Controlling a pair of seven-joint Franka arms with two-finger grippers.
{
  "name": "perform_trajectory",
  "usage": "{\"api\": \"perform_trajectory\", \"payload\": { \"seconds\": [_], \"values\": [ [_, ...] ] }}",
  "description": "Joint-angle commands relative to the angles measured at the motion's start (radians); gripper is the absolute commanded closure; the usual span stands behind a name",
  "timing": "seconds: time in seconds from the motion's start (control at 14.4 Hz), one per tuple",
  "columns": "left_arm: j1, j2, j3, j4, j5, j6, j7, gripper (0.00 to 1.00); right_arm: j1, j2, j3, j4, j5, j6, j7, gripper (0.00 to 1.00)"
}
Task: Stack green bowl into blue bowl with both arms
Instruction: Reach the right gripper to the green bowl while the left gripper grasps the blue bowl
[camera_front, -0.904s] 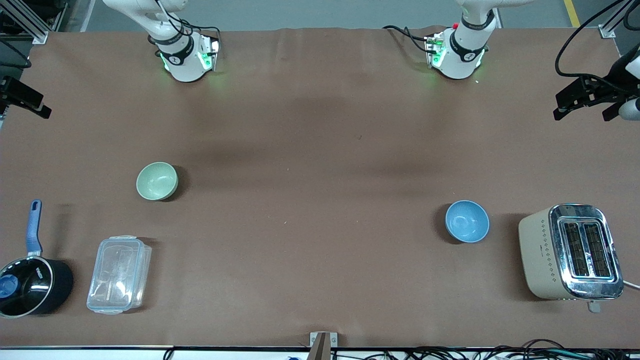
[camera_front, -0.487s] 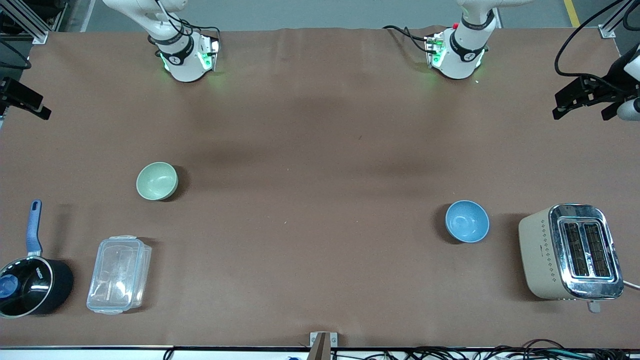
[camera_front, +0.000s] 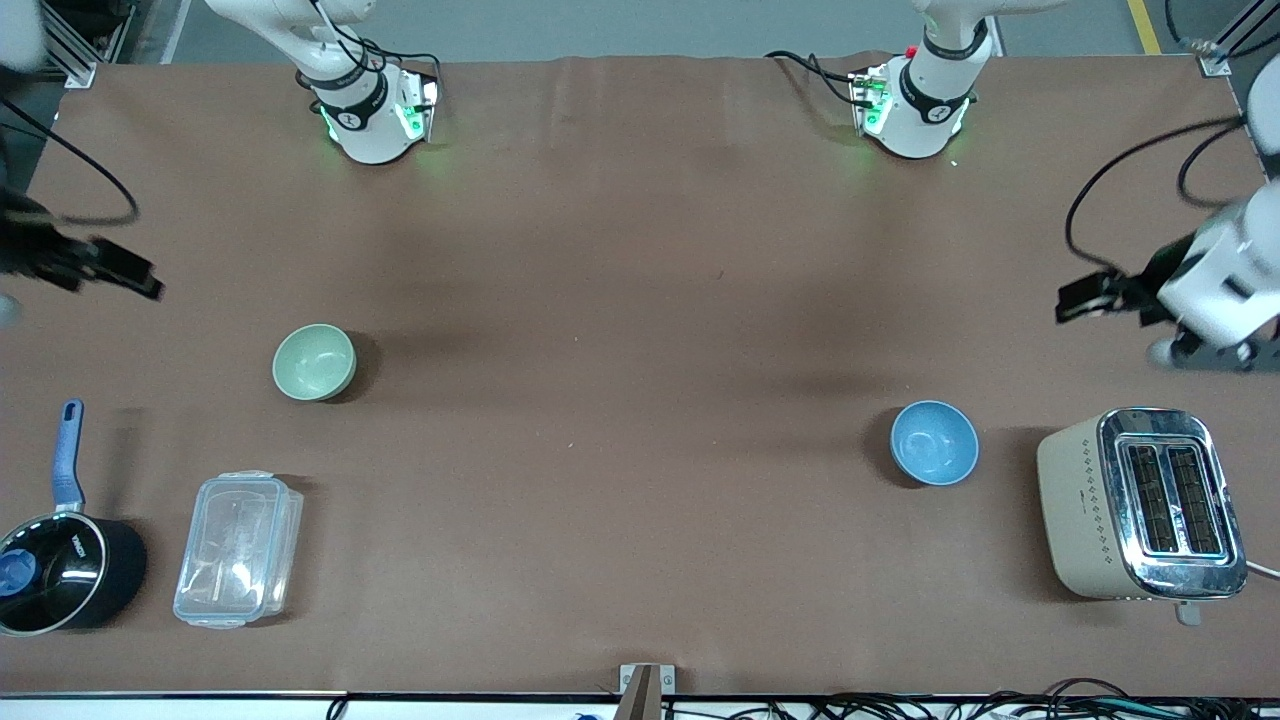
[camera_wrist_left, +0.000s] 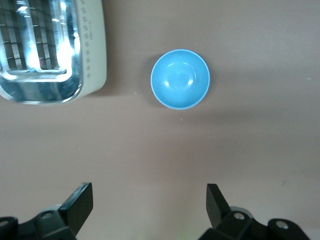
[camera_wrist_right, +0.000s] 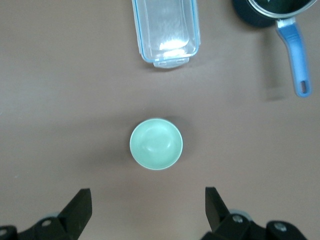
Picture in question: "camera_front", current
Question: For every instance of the brown table mat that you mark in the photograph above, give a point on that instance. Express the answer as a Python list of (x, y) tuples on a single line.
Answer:
[(640, 300)]

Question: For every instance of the right base connector plate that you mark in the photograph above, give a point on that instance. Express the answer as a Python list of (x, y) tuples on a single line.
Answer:
[(418, 105)]

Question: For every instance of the base connector plate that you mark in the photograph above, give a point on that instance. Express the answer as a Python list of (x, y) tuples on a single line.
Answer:
[(418, 105), (868, 100)]

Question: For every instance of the beige chrome toaster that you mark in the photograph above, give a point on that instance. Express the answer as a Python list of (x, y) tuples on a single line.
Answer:
[(1140, 505)]

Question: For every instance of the left base connector plate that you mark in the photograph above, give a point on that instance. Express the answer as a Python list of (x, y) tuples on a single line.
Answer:
[(868, 100)]

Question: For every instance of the glass lid with blue knob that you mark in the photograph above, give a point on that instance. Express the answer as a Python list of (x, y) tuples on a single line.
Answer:
[(45, 575)]

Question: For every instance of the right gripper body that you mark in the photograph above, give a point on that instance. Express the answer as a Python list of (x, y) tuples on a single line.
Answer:
[(30, 252)]

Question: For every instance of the metal table edge bracket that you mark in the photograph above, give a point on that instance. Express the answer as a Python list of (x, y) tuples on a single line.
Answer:
[(646, 690)]

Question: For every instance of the blue ceramic bowl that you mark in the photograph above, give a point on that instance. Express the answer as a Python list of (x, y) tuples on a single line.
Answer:
[(934, 442)]

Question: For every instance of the clear plastic food container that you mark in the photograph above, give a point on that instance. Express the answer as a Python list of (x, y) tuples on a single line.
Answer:
[(238, 550)]

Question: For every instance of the aluminium frame profile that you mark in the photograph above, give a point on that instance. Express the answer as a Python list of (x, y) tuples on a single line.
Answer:
[(75, 45), (1235, 40)]

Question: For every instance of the green ceramic bowl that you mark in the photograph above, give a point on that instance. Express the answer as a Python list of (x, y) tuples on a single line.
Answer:
[(314, 362)]

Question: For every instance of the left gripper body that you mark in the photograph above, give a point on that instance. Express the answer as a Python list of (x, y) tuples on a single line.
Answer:
[(1146, 283)]

